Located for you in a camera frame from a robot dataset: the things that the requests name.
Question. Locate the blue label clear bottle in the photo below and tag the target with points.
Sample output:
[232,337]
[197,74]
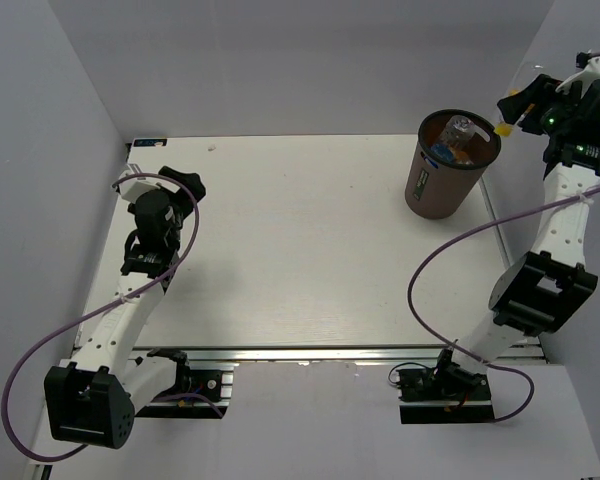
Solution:
[443,152]

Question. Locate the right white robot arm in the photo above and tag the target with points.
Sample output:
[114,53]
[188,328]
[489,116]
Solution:
[550,282]

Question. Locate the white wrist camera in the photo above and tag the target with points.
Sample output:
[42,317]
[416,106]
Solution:
[131,190]
[588,70]

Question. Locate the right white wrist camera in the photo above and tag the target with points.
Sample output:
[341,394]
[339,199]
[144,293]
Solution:
[588,70]

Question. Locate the aluminium table rail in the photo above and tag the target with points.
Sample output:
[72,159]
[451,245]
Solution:
[524,354]

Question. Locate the clear plastic bottle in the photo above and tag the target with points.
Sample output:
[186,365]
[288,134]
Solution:
[456,134]

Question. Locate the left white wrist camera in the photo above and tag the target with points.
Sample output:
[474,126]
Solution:
[131,190]

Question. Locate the orange barcode juice bottle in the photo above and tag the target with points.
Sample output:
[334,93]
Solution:
[462,158]

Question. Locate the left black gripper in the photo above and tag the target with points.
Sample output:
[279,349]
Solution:
[190,181]

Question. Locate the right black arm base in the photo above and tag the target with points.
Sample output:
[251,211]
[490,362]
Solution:
[441,394]

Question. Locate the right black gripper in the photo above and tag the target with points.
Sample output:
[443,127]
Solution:
[532,97]

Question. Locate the blue corner sticker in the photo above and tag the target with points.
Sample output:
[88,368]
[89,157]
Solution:
[149,142]

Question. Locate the brown plastic bin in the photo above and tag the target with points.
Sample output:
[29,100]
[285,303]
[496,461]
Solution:
[436,187]

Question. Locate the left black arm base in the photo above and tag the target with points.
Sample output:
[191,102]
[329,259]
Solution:
[168,384]

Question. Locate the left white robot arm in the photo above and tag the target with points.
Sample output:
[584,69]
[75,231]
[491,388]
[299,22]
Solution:
[93,400]

